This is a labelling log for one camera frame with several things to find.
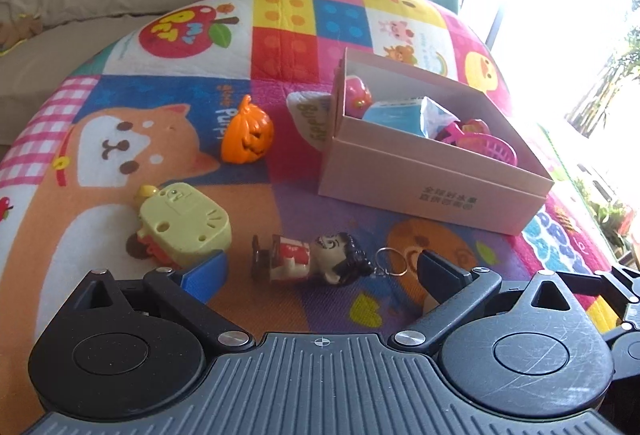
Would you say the yellow cat toy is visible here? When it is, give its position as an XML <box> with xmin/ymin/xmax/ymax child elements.
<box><xmin>126</xmin><ymin>182</ymin><xmax>232</xmax><ymax>269</ymax></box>

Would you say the cartoon boy keychain figure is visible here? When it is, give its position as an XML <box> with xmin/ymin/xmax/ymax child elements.
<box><xmin>252</xmin><ymin>233</ymin><xmax>375</xmax><ymax>287</ymax></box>

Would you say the pink plastic toy net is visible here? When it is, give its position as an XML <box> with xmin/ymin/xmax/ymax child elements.
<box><xmin>436</xmin><ymin>120</ymin><xmax>518</xmax><ymax>166</ymax></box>

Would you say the orange pumpkin toy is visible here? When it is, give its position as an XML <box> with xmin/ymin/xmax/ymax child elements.
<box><xmin>221</xmin><ymin>95</ymin><xmax>274</xmax><ymax>165</ymax></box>

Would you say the blue wet wipes pack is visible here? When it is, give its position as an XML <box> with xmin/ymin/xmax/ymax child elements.
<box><xmin>361</xmin><ymin>97</ymin><xmax>459</xmax><ymax>139</ymax></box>

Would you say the pink round toy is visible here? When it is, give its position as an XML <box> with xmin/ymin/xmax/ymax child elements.
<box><xmin>344</xmin><ymin>75</ymin><xmax>373</xmax><ymax>118</ymax></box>

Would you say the colourful cartoon play mat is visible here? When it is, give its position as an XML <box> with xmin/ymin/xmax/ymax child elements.
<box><xmin>1</xmin><ymin>0</ymin><xmax>611</xmax><ymax>434</ymax></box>

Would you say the pink cardboard box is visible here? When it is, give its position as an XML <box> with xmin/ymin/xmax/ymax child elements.
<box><xmin>318</xmin><ymin>49</ymin><xmax>553</xmax><ymax>236</ymax></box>

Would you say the brown small plush toy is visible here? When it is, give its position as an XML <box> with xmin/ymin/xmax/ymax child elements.
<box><xmin>0</xmin><ymin>14</ymin><xmax>43</xmax><ymax>54</ymax></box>

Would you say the metal key ring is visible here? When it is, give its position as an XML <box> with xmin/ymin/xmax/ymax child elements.
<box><xmin>372</xmin><ymin>246</ymin><xmax>410</xmax><ymax>278</ymax></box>

